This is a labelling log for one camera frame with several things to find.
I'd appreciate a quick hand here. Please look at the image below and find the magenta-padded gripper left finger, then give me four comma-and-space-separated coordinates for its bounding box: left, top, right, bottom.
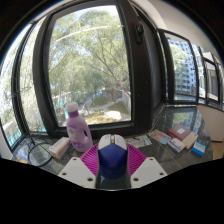
57, 143, 101, 190

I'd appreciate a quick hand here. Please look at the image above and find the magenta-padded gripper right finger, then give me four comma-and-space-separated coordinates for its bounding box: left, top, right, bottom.
126, 143, 168, 190

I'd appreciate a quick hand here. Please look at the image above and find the blue and white computer mouse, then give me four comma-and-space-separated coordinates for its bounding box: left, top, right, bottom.
96, 133, 129, 180

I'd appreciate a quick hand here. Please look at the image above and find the printed paper leaflet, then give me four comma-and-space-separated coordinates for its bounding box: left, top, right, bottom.
128, 134, 153, 149

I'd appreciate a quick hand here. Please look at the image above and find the purple detergent bottle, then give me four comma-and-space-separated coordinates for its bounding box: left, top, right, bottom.
64, 101, 94, 153

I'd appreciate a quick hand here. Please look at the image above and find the orange and white carton box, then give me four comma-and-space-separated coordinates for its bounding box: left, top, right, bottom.
48, 136, 72, 160

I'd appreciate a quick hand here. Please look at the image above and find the colourful printed leaflet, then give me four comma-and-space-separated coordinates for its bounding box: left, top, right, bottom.
153, 129, 173, 145

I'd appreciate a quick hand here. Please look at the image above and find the maroon book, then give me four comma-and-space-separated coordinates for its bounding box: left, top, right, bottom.
166, 124, 194, 141

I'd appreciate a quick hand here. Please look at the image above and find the beige book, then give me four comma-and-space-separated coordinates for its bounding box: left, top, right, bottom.
181, 132, 199, 150

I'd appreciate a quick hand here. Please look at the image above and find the small blue box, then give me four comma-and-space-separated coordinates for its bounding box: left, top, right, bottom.
191, 141, 207, 157

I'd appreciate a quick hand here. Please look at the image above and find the black cable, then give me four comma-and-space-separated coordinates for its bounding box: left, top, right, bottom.
27, 134, 54, 168

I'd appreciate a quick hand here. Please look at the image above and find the black window handle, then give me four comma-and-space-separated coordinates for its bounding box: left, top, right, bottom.
134, 23, 145, 44

